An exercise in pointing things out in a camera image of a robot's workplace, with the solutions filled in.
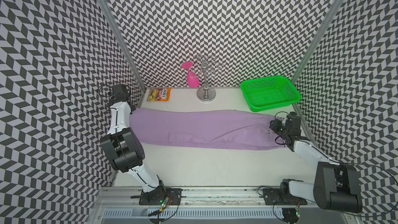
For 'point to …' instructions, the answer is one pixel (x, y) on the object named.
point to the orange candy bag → (160, 94)
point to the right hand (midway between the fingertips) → (271, 125)
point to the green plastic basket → (266, 93)
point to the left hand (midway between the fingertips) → (123, 111)
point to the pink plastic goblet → (192, 79)
